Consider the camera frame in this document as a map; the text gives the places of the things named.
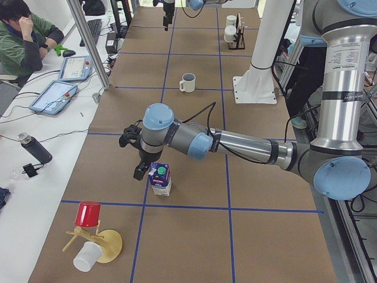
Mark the red cup on stand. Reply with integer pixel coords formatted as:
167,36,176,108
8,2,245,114
75,201,101,228

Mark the black wire mug rack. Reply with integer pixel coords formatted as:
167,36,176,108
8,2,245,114
227,12,246,50

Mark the blue white milk carton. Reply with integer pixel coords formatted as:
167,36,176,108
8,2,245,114
148,162,171,196

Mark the person in green shirt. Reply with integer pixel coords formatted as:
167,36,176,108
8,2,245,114
1,1,64,86

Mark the lower teach pendant tablet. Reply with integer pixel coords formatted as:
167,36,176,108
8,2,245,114
28,80,78,116

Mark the white mug grey inside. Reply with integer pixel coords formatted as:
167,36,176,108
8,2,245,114
179,73,196,93

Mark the aluminium frame post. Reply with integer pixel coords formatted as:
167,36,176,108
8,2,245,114
67,0,110,90

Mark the white mug in rack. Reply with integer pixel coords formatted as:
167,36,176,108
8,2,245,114
226,15,237,27
223,25,237,43

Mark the black binder clip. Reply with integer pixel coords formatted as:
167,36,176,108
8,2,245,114
22,163,45,178

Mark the upper teach pendant tablet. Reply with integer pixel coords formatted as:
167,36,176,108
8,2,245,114
58,55,92,82

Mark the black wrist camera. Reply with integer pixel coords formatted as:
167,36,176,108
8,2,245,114
118,120,142,150
152,0,164,7

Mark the wooden mug tree stand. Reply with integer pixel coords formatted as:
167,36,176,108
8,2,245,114
62,221,123,264

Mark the teach pendant tablet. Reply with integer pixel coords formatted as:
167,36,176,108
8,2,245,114
58,55,92,82
28,80,78,116

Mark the black water bottle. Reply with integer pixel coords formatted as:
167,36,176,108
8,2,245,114
17,133,52,164

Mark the black computer mouse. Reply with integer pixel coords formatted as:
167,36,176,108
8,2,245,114
62,50,76,58

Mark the white cup on stand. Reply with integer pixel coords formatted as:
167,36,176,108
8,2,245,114
73,241,102,272

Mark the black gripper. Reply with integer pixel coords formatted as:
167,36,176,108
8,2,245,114
163,0,175,31
133,148,163,180

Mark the black power adapter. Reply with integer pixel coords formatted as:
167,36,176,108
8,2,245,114
105,31,118,54

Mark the white camera pillar base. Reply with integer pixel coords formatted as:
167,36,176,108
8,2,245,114
233,0,296,104

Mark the black keyboard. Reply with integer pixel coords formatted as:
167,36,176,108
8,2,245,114
87,19,102,45

